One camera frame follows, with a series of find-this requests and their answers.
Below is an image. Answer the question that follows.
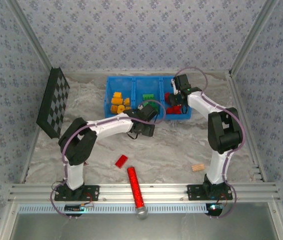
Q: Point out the black checkerboard calibration board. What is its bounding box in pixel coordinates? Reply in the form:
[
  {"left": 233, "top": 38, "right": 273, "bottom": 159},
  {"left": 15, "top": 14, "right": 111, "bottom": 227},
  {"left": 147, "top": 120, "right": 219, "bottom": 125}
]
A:
[{"left": 36, "top": 66, "right": 71, "bottom": 140}]

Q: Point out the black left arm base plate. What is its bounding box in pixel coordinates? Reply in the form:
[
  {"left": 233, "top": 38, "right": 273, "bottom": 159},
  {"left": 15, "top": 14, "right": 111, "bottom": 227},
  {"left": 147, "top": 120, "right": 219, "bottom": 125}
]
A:
[{"left": 54, "top": 184, "right": 100, "bottom": 202}]

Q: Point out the thin red right base wire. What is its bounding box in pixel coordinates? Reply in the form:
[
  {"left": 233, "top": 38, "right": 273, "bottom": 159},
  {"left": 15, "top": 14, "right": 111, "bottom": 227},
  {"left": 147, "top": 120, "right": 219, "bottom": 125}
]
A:
[{"left": 216, "top": 192, "right": 232, "bottom": 205}]

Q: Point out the aluminium back rail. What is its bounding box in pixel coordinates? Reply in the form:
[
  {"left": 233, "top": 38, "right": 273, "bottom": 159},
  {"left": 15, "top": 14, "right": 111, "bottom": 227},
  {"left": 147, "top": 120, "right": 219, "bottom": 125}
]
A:
[{"left": 63, "top": 69, "right": 232, "bottom": 75}]

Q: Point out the aluminium left side rail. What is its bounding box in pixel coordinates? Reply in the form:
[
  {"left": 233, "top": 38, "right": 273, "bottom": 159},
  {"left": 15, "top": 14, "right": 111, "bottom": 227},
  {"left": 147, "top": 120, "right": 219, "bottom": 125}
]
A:
[{"left": 20, "top": 122, "right": 42, "bottom": 183}]

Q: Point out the thin red left base wire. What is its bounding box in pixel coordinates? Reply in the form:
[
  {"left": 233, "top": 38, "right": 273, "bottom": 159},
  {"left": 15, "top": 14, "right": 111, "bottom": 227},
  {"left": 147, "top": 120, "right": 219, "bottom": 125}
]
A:
[{"left": 85, "top": 192, "right": 95, "bottom": 207}]

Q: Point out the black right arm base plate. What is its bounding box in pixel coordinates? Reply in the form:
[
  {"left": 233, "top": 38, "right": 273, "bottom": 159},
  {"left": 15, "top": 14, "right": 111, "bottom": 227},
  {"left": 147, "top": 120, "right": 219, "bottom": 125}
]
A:
[{"left": 186, "top": 184, "right": 234, "bottom": 202}]

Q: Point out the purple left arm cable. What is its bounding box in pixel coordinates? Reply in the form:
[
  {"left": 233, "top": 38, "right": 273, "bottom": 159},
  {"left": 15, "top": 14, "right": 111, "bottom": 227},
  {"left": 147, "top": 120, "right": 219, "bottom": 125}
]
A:
[{"left": 50, "top": 99, "right": 167, "bottom": 221}]

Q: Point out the aluminium right corner post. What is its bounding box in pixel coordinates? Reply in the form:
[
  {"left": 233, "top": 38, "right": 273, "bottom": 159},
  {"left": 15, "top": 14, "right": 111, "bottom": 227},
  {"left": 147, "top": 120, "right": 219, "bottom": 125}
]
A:
[{"left": 228, "top": 0, "right": 281, "bottom": 76}]

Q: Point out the aluminium right side rail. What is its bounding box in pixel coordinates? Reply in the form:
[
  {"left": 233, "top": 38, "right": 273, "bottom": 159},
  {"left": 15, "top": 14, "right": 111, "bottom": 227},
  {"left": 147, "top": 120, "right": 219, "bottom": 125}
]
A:
[{"left": 227, "top": 72, "right": 267, "bottom": 182}]

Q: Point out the aluminium corner post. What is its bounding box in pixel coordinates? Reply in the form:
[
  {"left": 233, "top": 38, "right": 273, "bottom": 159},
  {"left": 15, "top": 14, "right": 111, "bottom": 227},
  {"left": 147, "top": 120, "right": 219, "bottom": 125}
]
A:
[
  {"left": 228, "top": 0, "right": 281, "bottom": 76},
  {"left": 6, "top": 0, "right": 55, "bottom": 73}
]

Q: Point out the blue three-compartment plastic bin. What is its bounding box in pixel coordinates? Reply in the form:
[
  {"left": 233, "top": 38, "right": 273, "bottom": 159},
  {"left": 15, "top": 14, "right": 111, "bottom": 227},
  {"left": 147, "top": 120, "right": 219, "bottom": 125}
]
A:
[{"left": 104, "top": 75, "right": 192, "bottom": 121}]

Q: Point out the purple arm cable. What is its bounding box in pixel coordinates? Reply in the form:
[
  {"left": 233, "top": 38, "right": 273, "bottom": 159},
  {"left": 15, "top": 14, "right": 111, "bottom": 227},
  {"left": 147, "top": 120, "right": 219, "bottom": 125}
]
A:
[
  {"left": 175, "top": 66, "right": 247, "bottom": 220},
  {"left": 50, "top": 99, "right": 167, "bottom": 221}
]

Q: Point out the thin red base wire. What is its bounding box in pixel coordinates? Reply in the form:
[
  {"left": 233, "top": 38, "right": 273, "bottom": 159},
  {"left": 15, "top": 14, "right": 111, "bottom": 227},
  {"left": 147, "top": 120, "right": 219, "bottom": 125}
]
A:
[
  {"left": 216, "top": 192, "right": 232, "bottom": 205},
  {"left": 85, "top": 192, "right": 95, "bottom": 207}
]

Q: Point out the light blue slotted cable duct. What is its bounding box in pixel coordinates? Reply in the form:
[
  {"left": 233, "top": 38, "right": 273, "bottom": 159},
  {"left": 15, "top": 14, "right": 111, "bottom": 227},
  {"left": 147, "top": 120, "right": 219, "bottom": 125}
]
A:
[{"left": 18, "top": 202, "right": 209, "bottom": 215}]

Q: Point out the aluminium left corner post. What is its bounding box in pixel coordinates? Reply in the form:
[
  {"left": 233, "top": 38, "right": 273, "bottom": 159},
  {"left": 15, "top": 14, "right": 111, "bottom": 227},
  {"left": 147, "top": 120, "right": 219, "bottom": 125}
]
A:
[{"left": 6, "top": 0, "right": 55, "bottom": 73}]

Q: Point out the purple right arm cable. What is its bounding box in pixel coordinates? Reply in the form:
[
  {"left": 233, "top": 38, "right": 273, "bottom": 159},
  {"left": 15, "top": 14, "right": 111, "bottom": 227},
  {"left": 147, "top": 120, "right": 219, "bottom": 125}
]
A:
[{"left": 175, "top": 66, "right": 247, "bottom": 220}]

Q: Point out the aluminium front mounting rail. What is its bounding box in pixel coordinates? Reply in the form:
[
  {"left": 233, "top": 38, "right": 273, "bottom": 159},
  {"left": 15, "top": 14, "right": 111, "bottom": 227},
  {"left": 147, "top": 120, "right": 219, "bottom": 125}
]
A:
[{"left": 7, "top": 182, "right": 281, "bottom": 203}]

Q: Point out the red glitter toy microphone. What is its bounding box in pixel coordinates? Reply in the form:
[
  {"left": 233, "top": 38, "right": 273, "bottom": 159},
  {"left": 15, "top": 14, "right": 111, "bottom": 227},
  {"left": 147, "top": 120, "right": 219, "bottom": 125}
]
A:
[{"left": 126, "top": 166, "right": 150, "bottom": 221}]

